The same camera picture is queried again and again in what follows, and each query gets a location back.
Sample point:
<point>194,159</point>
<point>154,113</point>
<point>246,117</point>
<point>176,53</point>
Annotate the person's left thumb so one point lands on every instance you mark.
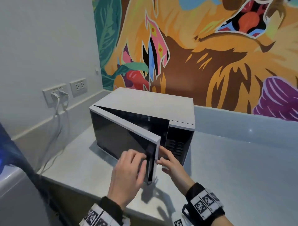
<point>142,172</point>

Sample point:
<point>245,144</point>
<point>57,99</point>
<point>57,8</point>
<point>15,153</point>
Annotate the black left wristband with markers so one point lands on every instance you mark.
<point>102,214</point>

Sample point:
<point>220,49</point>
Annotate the white empty wall socket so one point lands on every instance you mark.
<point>78,87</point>

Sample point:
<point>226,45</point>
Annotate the person's left hand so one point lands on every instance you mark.
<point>125,179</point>

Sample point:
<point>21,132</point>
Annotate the black wristband with markers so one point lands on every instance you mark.
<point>102,214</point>
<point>204,202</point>

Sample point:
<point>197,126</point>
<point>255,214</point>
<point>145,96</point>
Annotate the person's right hand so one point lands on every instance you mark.
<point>177,172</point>

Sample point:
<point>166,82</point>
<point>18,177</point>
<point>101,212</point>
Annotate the white power plug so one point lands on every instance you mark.
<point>63,94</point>
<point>55,96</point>

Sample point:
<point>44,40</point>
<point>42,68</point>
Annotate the dark blue cloth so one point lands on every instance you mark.
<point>16,153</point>

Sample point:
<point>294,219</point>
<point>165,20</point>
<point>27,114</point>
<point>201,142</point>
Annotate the white appliance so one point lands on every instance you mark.
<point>16,198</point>

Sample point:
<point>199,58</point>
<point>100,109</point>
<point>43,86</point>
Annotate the person's right forearm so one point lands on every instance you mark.
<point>221,221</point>

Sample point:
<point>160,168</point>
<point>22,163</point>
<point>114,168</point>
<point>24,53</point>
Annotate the white microwave door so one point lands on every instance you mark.
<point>116,137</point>

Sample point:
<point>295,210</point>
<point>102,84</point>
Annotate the person's right thumb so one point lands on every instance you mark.
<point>165,152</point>

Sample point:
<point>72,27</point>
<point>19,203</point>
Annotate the black right wristband with markers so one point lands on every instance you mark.
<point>204,202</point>

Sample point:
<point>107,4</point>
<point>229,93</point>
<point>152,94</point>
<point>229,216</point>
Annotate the white microwave oven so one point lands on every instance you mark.
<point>149,104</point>

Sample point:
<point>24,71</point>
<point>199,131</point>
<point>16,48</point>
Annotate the white wall socket with plugs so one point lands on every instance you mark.
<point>47,95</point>

